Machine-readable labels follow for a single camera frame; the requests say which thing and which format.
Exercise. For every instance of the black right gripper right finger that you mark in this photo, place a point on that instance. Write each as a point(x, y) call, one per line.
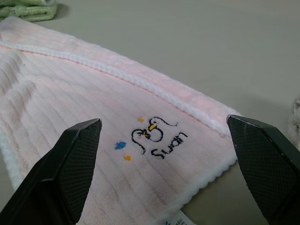
point(269, 168)

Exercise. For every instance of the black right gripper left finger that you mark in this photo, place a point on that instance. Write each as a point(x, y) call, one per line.
point(54, 178)

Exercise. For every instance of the pink towel with swan embroidery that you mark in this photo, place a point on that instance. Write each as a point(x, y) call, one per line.
point(70, 93)

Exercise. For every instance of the white object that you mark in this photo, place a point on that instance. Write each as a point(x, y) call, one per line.
point(294, 122)

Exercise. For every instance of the green towel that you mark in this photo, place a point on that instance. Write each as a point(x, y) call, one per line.
point(28, 10)

